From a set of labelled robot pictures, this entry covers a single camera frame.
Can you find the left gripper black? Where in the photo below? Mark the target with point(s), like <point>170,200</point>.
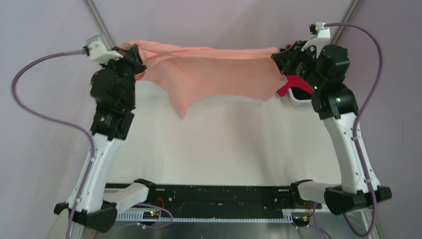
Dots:
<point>131,58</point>

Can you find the aluminium frame post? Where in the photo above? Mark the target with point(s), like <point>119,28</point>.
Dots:
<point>98,21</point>
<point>349,14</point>

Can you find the white plastic basket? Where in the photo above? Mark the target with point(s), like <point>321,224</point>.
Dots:
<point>296,102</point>

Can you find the salmon pink t-shirt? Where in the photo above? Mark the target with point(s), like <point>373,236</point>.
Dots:
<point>189,74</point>

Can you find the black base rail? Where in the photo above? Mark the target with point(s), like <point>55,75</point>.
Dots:
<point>194,202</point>

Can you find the right controller board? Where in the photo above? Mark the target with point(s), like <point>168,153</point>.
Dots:
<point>301,221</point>

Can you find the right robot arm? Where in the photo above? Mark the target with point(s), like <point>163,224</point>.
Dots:
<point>337,107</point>

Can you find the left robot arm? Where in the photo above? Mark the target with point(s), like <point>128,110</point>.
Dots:
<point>88,206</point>

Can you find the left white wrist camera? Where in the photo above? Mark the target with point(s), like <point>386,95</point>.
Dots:
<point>100,51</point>

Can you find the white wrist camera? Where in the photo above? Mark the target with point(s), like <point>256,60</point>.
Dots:
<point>100,51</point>
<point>320,36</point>

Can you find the left controller board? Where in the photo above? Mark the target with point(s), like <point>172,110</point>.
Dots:
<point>151,215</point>

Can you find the left aluminium frame post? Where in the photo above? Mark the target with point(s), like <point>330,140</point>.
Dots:
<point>98,21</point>

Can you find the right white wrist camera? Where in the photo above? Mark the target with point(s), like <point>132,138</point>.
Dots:
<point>320,36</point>

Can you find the right aluminium frame post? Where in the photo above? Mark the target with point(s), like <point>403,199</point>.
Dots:
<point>349,14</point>

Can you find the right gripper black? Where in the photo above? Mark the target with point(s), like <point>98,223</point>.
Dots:
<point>286,60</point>

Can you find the controller board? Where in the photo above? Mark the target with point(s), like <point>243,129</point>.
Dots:
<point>301,221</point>
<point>151,215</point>

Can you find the red t-shirt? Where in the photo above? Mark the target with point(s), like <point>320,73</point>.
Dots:
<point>294,81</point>

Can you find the black t-shirt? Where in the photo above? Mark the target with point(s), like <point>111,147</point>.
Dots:
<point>300,95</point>

